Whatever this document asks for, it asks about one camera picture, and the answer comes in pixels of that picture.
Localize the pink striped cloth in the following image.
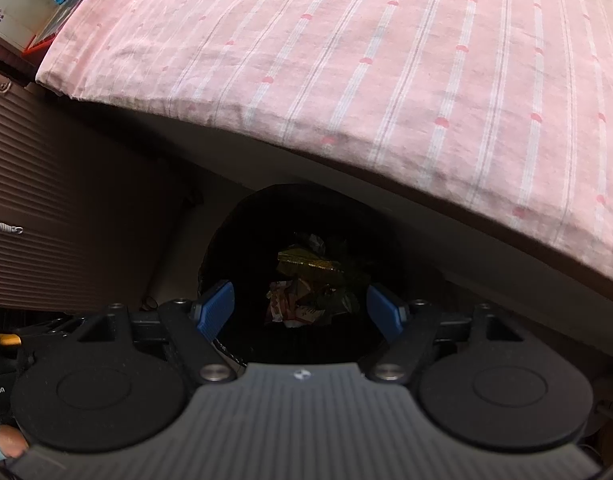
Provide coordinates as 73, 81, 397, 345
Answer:
35, 0, 613, 288

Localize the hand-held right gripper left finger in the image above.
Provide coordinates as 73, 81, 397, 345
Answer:
79, 280, 234, 386

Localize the brown ribbed suitcase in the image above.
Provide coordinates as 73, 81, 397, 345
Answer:
0, 70, 202, 321

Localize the gold foil snack bag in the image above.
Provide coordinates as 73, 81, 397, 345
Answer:
277, 244, 345, 276

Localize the person's left hand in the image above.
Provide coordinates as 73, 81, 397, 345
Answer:
0, 417, 30, 463

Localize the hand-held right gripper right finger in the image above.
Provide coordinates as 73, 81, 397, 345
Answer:
359, 284, 527, 386

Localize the orange snack wrapper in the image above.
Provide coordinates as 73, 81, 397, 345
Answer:
264, 280, 327, 328

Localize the black trash bin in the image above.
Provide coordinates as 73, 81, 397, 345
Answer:
197, 183, 406, 366

